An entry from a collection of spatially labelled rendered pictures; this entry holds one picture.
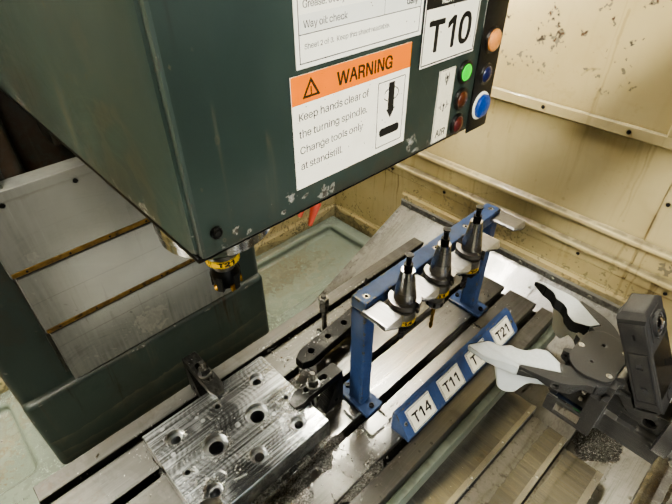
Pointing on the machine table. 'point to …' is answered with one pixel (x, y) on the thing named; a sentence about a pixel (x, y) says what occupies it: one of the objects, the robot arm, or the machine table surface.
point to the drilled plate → (239, 404)
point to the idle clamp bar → (324, 343)
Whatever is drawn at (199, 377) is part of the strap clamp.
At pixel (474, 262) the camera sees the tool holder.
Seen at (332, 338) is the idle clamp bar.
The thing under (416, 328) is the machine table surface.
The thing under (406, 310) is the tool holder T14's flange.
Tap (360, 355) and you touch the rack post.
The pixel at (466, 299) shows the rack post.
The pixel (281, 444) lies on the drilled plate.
